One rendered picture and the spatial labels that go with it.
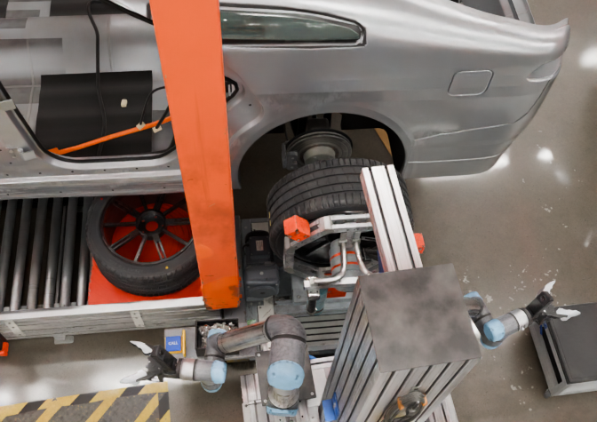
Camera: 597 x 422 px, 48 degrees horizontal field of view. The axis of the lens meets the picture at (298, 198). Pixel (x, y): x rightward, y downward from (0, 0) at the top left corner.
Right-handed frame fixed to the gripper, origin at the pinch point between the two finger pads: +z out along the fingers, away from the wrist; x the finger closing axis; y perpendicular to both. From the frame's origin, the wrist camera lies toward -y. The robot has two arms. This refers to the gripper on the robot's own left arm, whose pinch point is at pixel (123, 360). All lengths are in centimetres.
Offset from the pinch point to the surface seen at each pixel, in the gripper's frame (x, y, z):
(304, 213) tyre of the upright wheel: 74, 3, -58
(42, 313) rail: 55, 78, 65
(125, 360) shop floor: 53, 118, 29
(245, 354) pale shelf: 42, 74, -37
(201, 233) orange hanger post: 48, -12, -20
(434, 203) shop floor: 168, 102, -139
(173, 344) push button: 42, 71, -3
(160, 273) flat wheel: 75, 64, 9
